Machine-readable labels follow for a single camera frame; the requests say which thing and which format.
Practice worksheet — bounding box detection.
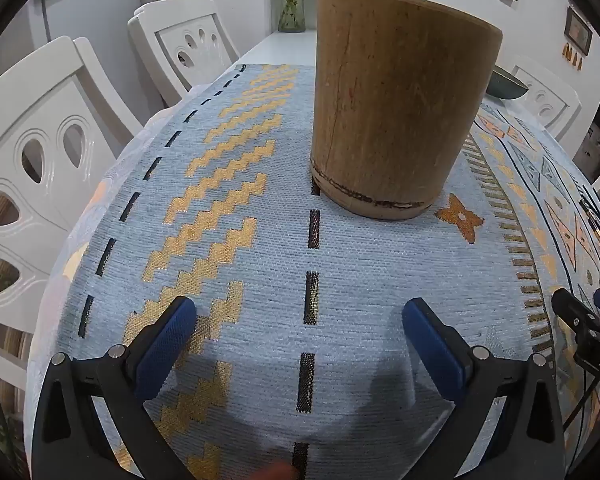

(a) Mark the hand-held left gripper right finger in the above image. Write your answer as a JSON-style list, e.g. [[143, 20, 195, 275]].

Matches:
[[401, 297, 566, 480]]

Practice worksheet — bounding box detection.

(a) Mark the hanging tassel ornament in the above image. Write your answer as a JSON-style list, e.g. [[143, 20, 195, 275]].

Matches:
[[561, 44, 584, 72]]

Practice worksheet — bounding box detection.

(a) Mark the patterned blue tablecloth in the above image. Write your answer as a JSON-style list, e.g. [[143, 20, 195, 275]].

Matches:
[[27, 62, 600, 480]]

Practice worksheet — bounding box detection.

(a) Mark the black wire whisk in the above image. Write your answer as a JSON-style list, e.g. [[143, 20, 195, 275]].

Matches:
[[579, 185, 600, 266]]

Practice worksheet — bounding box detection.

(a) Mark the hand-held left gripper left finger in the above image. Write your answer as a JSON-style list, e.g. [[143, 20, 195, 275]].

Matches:
[[31, 296, 198, 480]]

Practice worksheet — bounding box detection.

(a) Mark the small framed wall picture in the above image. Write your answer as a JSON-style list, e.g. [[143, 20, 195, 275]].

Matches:
[[564, 6, 594, 56]]

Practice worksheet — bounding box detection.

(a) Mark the dark bowl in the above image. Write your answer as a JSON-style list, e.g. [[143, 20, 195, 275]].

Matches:
[[485, 65, 528, 99]]

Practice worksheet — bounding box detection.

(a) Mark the wooden utensil holder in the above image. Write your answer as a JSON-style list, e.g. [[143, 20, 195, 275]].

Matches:
[[310, 0, 503, 221]]

